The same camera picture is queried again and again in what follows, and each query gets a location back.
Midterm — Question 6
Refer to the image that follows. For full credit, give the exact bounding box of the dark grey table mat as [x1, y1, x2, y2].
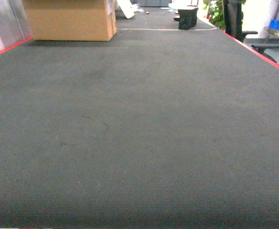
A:
[0, 9, 279, 229]

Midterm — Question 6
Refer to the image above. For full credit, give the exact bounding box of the white object at table end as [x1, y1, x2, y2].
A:
[115, 0, 144, 19]

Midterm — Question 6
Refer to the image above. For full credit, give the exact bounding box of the black device on table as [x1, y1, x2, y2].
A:
[175, 6, 199, 30]

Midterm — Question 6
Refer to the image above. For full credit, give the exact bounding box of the large cardboard box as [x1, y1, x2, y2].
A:
[22, 0, 117, 42]

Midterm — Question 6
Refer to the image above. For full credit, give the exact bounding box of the green potted plant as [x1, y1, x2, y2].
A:
[204, 0, 246, 32]

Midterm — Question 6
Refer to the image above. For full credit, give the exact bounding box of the black office chair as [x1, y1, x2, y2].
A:
[221, 0, 279, 63]

